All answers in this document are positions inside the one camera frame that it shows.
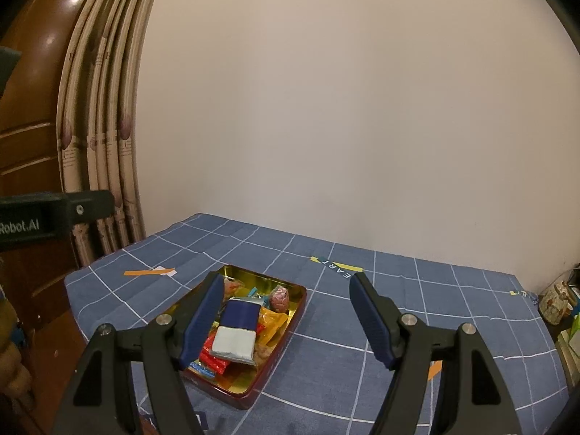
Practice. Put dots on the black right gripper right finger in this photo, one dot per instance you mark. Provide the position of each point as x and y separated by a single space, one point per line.
473 397

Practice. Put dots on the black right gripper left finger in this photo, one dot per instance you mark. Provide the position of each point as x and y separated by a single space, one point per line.
100 397

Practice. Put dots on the red snack packet gold print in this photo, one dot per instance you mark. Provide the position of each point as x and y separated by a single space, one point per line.
214 363

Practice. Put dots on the navy and mint snack pack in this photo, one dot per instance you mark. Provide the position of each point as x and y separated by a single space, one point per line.
237 331

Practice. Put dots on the pink candy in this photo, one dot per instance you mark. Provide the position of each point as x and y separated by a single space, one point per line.
279 299

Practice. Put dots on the orange tape strip right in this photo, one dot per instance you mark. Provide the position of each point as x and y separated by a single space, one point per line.
435 369

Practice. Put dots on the orange tape strip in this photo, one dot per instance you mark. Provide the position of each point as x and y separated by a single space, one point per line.
435 369
169 272

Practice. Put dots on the orange tape strip left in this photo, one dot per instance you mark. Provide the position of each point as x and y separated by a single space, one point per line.
169 272

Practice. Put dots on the blue grid tablecloth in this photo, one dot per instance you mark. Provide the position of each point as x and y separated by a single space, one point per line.
327 380

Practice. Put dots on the gold toffee tin box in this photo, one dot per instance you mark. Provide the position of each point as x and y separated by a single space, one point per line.
241 383

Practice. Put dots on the orange snack packet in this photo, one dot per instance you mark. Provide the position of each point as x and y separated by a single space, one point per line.
269 323

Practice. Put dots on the beige patterned curtain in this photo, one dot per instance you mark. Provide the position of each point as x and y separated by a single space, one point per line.
96 119

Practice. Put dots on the brown wooden door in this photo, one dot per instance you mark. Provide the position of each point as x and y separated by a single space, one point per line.
33 277

